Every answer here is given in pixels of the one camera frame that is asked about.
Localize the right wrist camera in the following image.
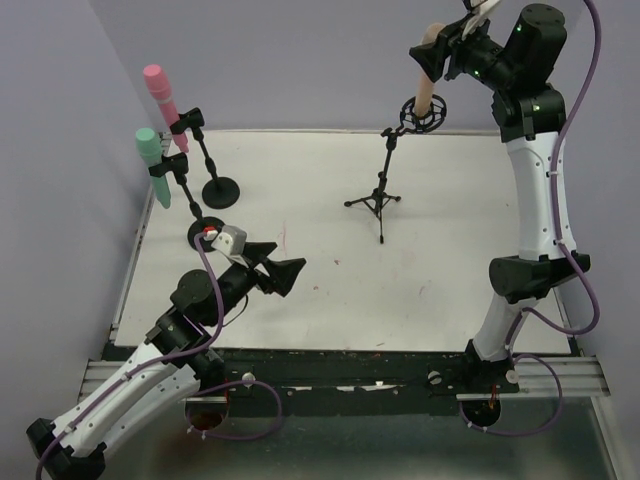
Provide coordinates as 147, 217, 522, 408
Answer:
462, 0, 501, 39

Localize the purple cable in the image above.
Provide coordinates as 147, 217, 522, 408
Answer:
34, 234, 284, 480
458, 0, 601, 435

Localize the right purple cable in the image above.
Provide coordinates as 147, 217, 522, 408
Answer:
458, 0, 601, 435

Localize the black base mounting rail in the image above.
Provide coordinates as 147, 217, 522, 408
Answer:
102, 344, 521, 419

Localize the black shock mount ring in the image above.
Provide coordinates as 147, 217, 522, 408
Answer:
399, 93, 449, 135

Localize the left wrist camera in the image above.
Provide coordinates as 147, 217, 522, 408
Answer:
203, 225, 248, 267

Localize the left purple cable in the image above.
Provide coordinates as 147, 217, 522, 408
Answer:
34, 234, 284, 480

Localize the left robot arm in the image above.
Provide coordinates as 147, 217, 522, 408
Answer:
27, 242, 306, 479

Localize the peach toy microphone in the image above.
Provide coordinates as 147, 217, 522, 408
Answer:
414, 23, 445, 118

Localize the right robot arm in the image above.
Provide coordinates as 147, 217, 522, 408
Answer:
410, 1, 591, 381

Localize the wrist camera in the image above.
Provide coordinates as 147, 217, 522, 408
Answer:
203, 225, 248, 267
462, 0, 501, 39

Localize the black tripod mic stand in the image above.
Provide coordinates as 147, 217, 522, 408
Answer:
343, 127, 402, 244

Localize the pink toy microphone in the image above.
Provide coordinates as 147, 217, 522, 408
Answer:
143, 64, 189, 153

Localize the black round-base mic stand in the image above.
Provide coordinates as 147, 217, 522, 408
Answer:
169, 108, 240, 210

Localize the teal toy microphone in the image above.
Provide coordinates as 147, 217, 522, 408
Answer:
135, 127, 171, 209

